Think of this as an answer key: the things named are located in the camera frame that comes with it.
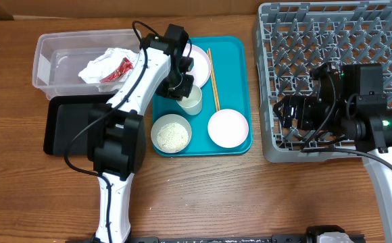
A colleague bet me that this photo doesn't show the white napkin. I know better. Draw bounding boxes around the white napkin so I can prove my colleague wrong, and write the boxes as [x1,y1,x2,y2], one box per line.
[78,48,139,92]

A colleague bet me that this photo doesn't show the grey bowl of rice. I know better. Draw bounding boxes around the grey bowl of rice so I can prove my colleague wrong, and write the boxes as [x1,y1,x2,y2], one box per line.
[151,114,192,154]

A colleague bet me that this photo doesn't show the clear plastic waste bin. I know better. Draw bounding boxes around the clear plastic waste bin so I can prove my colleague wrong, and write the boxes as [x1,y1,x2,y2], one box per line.
[32,29,139,99]

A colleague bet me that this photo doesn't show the red snack wrapper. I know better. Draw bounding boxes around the red snack wrapper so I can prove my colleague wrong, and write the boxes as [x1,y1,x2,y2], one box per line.
[100,57,133,83]

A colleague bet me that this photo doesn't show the teal serving tray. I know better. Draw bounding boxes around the teal serving tray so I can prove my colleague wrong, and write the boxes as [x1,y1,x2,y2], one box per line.
[153,36,253,157]

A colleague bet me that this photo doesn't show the grey dishwasher rack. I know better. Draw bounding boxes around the grey dishwasher rack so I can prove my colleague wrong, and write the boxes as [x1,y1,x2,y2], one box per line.
[253,1,392,163]

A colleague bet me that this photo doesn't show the wooden chopstick left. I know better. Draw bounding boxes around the wooden chopstick left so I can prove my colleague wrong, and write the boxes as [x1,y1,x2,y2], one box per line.
[206,48,220,113]

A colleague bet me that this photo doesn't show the large white plate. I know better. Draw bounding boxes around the large white plate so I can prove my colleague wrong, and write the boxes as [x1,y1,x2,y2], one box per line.
[186,45,212,88]

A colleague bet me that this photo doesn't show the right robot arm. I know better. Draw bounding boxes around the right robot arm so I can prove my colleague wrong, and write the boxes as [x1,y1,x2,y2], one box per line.
[273,63,392,242]

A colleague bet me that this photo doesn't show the white paper cup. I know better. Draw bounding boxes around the white paper cup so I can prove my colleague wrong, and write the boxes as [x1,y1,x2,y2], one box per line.
[177,85,202,115]

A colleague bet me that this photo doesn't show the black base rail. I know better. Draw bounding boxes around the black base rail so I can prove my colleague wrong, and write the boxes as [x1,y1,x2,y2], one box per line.
[64,225,366,243]

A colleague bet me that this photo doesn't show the small white plate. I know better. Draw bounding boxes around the small white plate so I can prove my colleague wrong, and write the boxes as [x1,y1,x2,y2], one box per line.
[207,109,249,149]

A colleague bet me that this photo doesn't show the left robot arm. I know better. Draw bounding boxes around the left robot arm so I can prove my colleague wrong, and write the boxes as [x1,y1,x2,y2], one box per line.
[86,24,194,242]

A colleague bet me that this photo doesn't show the black plastic tray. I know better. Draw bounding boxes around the black plastic tray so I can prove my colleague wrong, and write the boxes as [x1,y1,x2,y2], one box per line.
[43,94,113,156]

